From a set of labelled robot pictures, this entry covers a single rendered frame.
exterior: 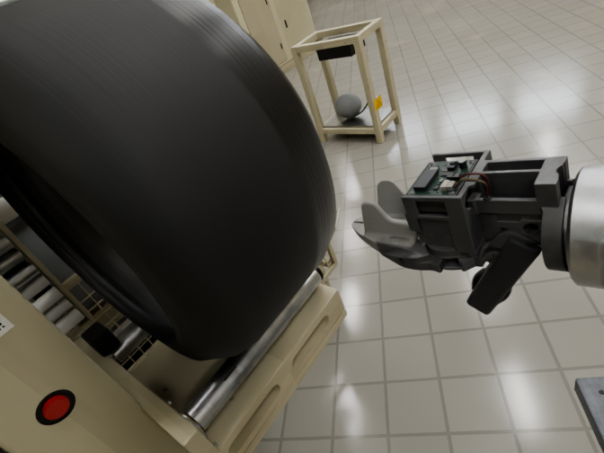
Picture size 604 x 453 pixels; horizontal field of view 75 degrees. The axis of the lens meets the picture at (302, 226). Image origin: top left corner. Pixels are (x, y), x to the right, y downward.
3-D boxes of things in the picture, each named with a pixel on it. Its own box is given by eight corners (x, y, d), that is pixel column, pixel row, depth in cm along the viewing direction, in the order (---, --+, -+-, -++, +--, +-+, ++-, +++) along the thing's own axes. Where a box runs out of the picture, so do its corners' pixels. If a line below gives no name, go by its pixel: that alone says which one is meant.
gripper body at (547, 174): (428, 152, 38) (578, 140, 30) (448, 222, 42) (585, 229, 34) (391, 199, 34) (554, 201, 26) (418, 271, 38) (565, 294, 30)
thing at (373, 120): (382, 143, 303) (358, 35, 258) (321, 142, 341) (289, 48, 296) (402, 120, 322) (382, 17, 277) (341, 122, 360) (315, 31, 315)
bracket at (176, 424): (216, 477, 58) (182, 447, 53) (100, 372, 84) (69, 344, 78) (230, 456, 60) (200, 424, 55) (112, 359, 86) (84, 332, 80)
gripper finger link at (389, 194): (353, 174, 45) (430, 172, 38) (370, 216, 48) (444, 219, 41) (339, 190, 43) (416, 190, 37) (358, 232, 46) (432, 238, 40)
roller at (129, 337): (117, 367, 77) (99, 350, 76) (116, 368, 81) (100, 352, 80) (235, 248, 95) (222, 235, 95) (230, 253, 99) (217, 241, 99)
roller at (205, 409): (199, 435, 58) (176, 415, 59) (200, 439, 62) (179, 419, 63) (326, 272, 77) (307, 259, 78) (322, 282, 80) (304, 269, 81)
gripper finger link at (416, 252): (389, 221, 42) (472, 226, 36) (395, 234, 43) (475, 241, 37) (368, 251, 40) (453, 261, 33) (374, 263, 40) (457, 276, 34)
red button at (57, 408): (55, 424, 50) (38, 413, 49) (49, 418, 52) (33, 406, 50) (75, 404, 52) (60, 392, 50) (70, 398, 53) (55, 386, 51)
